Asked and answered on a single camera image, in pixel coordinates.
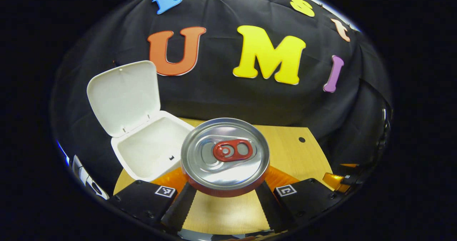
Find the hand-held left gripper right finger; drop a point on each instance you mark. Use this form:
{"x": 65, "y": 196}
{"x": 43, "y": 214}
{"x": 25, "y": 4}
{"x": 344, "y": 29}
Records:
{"x": 269, "y": 209}

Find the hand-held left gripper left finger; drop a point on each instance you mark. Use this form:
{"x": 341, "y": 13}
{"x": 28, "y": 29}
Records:
{"x": 178, "y": 209}

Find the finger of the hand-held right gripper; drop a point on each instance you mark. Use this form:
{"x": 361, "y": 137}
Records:
{"x": 350, "y": 166}
{"x": 337, "y": 182}

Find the red pop can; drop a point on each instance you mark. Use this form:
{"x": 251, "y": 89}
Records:
{"x": 228, "y": 173}

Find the white desktop garbage bin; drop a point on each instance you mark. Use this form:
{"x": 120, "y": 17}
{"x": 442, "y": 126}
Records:
{"x": 125, "y": 98}

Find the wooden desktop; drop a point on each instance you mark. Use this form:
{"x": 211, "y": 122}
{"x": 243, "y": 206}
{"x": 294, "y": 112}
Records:
{"x": 228, "y": 212}

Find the white side table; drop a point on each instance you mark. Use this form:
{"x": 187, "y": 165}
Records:
{"x": 84, "y": 175}

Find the black backdrop cloth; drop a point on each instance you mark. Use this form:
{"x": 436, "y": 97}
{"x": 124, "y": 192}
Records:
{"x": 221, "y": 98}

